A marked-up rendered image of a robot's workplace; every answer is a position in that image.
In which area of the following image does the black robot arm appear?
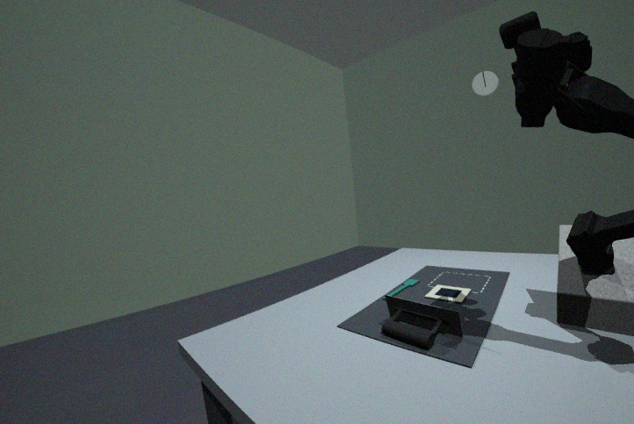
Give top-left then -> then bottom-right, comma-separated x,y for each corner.
515,28 -> 634,274

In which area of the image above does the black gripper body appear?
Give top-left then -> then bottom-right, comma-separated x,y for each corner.
499,11 -> 541,86

